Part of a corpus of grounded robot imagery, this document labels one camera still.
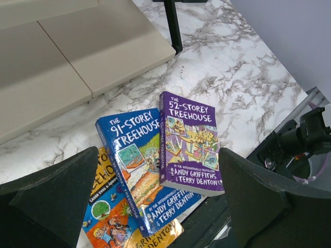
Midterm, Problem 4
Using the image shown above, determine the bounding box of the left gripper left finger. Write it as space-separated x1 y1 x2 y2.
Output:
1 146 98 247

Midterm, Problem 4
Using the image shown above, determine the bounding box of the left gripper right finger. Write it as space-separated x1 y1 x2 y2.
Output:
219 148 330 247

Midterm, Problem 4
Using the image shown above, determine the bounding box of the lilac Treehouse book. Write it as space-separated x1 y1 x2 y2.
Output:
159 91 224 197

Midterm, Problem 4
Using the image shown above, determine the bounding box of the blue 91-Storey Treehouse book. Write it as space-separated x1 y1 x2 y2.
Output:
95 108 202 237

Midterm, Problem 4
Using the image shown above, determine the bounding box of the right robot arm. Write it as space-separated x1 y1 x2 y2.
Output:
278 104 330 156

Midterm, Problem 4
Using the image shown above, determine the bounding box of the yellow 130-Storey Treehouse book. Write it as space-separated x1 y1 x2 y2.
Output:
82 147 184 248

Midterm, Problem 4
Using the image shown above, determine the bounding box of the beige three-tier shelf rack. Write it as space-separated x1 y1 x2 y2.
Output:
1 1 183 143

